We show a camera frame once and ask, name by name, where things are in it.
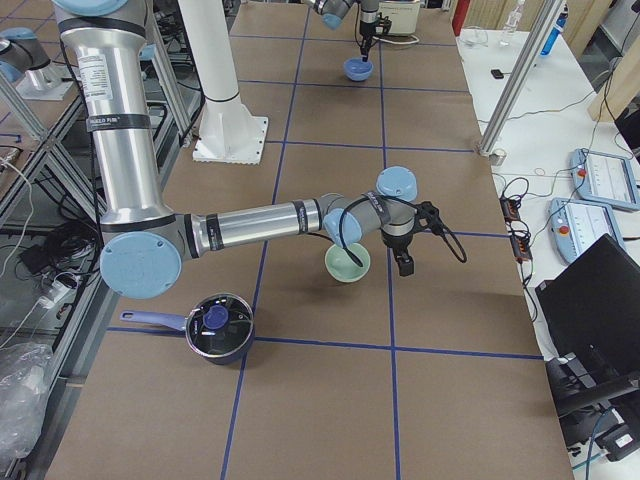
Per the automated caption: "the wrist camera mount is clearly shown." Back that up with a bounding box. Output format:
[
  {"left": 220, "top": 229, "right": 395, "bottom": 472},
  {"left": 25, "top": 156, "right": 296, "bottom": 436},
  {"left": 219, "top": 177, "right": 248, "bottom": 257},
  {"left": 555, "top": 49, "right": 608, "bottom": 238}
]
[
  {"left": 412, "top": 201, "right": 446, "bottom": 237},
  {"left": 375, "top": 13, "right": 392, "bottom": 36}
]

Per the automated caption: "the near blue teach pendant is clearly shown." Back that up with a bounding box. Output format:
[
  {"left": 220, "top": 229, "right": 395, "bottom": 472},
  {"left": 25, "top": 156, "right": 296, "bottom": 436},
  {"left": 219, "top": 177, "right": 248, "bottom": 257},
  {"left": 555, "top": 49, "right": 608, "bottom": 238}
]
[{"left": 549, "top": 198, "right": 625, "bottom": 263}]

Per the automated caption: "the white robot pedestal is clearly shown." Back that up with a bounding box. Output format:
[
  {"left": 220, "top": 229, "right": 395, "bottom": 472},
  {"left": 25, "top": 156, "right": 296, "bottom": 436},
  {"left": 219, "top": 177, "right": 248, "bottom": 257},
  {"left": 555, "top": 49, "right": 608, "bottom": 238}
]
[{"left": 178, "top": 0, "right": 269, "bottom": 165}]

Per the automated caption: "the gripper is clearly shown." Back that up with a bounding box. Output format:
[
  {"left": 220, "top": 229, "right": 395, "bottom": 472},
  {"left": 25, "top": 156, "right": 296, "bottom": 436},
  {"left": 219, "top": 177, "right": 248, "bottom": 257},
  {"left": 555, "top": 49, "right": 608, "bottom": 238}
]
[
  {"left": 380, "top": 220, "right": 415, "bottom": 277},
  {"left": 359, "top": 10, "right": 378, "bottom": 62}
]

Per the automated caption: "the white toaster power cord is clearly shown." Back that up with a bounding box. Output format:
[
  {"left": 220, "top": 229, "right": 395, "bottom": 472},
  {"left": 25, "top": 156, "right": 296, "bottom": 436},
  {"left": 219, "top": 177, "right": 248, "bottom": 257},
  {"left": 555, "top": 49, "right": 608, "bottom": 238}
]
[{"left": 375, "top": 32, "right": 422, "bottom": 47}]

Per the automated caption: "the blue teach pendant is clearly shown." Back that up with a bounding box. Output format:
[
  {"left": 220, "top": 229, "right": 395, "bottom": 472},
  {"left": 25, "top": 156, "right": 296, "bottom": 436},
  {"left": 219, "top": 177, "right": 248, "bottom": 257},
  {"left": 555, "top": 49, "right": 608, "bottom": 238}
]
[
  {"left": 549, "top": 198, "right": 625, "bottom": 263},
  {"left": 569, "top": 148, "right": 639, "bottom": 211}
]

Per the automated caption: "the blue saucepan with lid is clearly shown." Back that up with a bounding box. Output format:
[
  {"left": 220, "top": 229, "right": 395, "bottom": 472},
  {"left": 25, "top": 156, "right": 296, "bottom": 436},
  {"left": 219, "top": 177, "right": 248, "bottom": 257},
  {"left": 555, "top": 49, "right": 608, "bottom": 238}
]
[{"left": 119, "top": 293, "right": 256, "bottom": 365}]

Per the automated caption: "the blue water bottle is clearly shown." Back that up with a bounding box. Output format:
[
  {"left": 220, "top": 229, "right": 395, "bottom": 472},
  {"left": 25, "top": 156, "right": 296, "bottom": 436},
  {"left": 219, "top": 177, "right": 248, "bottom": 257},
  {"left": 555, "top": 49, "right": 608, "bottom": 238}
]
[{"left": 540, "top": 2, "right": 569, "bottom": 56}]

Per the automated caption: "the far blue teach pendant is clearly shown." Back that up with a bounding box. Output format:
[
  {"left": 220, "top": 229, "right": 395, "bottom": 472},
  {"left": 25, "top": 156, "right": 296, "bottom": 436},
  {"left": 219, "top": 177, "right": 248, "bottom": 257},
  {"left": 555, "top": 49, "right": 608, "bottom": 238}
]
[{"left": 569, "top": 148, "right": 639, "bottom": 211}]

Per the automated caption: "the green bowl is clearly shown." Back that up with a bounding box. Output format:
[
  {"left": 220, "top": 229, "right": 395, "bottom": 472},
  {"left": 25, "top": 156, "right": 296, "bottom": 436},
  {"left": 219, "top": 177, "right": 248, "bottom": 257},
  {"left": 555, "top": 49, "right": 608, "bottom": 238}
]
[{"left": 324, "top": 243, "right": 371, "bottom": 283}]

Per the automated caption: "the black laptop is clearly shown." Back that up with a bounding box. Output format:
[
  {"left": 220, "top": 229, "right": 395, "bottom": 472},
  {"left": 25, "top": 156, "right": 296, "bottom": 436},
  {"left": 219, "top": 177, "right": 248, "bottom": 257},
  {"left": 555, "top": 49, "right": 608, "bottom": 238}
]
[{"left": 536, "top": 234, "right": 639, "bottom": 372}]

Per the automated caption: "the blue bowl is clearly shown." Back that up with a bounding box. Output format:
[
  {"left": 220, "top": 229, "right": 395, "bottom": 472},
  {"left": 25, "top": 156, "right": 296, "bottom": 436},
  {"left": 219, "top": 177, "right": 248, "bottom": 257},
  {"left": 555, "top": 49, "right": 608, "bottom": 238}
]
[{"left": 343, "top": 57, "right": 374, "bottom": 82}]

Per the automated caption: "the clear plastic bag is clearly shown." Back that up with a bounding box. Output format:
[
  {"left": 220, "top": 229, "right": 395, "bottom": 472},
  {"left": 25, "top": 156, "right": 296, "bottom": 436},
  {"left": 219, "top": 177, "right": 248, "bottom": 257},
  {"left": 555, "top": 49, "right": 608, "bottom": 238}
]
[{"left": 1, "top": 342, "right": 53, "bottom": 465}]

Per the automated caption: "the aluminium frame post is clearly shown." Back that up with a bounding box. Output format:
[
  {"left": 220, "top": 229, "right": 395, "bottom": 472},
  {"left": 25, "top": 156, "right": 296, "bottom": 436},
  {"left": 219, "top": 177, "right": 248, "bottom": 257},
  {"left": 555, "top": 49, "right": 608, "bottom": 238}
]
[{"left": 477, "top": 0, "right": 566, "bottom": 166}]

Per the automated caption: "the white chrome toaster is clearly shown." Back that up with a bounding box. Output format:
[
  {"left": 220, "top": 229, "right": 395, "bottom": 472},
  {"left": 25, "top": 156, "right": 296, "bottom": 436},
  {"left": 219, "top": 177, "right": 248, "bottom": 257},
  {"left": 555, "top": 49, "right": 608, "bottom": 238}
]
[{"left": 379, "top": 0, "right": 421, "bottom": 36}]

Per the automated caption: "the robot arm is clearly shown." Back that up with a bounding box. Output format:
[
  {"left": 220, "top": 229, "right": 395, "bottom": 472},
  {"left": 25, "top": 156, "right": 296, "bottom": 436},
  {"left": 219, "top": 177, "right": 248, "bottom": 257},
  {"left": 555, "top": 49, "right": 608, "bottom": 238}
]
[
  {"left": 303, "top": 0, "right": 382, "bottom": 62},
  {"left": 55, "top": 1, "right": 417, "bottom": 299}
]

